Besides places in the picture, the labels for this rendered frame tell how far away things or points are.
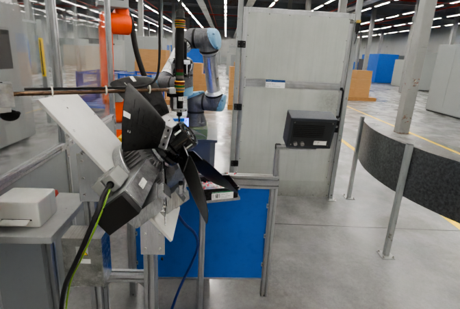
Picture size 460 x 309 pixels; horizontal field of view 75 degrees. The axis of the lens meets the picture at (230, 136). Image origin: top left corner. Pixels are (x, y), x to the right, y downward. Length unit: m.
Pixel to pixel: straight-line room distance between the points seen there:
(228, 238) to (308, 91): 1.84
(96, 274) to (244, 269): 1.04
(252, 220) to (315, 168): 1.70
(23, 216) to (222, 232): 1.08
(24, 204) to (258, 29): 2.45
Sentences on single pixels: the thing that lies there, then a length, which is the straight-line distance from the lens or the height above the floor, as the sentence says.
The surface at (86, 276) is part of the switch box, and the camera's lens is 1.41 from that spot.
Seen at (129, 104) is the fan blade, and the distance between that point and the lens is 0.99.
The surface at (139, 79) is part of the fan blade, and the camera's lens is 1.37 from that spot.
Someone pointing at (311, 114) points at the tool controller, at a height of 1.24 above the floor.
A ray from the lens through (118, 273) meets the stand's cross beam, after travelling 1.53.
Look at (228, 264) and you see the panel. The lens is 2.10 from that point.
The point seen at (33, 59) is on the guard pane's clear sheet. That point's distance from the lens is 1.74.
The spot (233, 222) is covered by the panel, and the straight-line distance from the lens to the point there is 1.92.
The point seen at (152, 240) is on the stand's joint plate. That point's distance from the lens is 1.35.
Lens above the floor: 1.54
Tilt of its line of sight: 15 degrees down
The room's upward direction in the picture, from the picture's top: 3 degrees clockwise
